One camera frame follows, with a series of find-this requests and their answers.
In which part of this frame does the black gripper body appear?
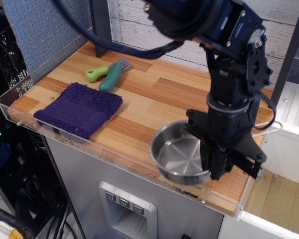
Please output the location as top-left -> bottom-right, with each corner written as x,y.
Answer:
185,98 -> 267,165

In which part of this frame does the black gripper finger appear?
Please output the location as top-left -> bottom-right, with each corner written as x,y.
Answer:
200,139 -> 234,180
235,159 -> 263,180

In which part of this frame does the steel pan with wire handle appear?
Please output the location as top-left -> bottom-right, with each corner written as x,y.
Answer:
149,120 -> 212,185

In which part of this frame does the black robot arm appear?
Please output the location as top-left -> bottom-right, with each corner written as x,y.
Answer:
145,0 -> 276,180

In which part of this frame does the clear acrylic counter guard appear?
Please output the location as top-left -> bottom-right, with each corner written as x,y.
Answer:
0,74 -> 282,222

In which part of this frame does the white drainboard sink unit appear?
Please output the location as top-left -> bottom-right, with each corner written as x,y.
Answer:
262,82 -> 299,183

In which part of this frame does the grey cabinet with dispenser panel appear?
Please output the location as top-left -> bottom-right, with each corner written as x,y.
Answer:
47,139 -> 223,239

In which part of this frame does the purple terry cloth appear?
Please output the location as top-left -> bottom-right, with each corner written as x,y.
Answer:
33,83 -> 123,139

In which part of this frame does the blue fabric partition panel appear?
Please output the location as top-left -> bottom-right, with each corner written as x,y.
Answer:
1,0 -> 87,73

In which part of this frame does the black plastic crate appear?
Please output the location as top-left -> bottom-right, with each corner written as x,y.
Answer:
0,27 -> 28,88

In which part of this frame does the black vertical post right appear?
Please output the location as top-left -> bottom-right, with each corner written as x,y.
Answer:
271,17 -> 299,106

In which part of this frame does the black vertical post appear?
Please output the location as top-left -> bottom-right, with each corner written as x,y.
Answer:
271,17 -> 299,106
88,0 -> 113,58

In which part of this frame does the black braided cable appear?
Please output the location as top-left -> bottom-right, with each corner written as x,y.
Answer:
52,0 -> 185,60

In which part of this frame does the grey spatula dark green handle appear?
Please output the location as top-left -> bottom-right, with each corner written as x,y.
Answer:
99,58 -> 131,93

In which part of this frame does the light green plastic handle tool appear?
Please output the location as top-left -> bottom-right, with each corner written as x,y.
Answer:
85,66 -> 110,83

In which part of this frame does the black vertical post left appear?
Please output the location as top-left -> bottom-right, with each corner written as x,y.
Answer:
88,0 -> 113,58

